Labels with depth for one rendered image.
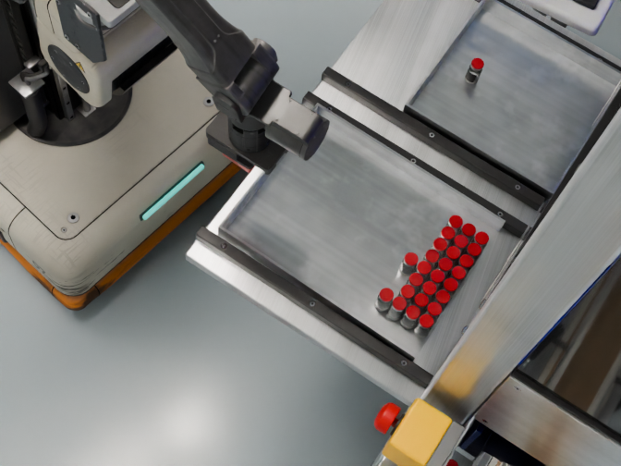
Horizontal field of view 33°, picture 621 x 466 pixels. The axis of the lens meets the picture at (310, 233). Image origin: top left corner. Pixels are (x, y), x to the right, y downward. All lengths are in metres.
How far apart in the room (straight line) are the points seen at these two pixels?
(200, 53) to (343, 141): 0.53
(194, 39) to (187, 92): 1.24
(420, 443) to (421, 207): 0.42
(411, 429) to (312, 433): 1.06
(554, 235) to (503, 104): 0.84
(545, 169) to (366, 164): 0.28
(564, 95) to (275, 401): 1.02
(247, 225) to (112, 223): 0.72
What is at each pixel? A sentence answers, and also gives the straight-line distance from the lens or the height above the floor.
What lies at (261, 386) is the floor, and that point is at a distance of 2.39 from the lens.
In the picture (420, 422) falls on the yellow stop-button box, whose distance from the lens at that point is 1.34.
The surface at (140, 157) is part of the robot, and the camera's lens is 2.29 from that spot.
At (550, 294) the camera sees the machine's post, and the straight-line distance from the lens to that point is 0.98.
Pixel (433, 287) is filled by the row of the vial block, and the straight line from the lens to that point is 1.50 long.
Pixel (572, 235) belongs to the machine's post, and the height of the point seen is 1.55.
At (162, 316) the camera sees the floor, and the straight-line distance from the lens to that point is 2.44.
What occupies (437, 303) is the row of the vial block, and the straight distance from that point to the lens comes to 1.50.
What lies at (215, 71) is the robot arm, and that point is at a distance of 1.16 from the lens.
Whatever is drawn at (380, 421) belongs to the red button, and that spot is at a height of 1.01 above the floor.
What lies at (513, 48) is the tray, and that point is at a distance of 1.78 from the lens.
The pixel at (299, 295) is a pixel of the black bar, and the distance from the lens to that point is 1.50.
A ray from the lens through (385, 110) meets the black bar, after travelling 1.65.
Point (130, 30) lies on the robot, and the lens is 1.83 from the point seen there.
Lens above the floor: 2.31
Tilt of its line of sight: 66 degrees down
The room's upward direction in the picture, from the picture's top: 12 degrees clockwise
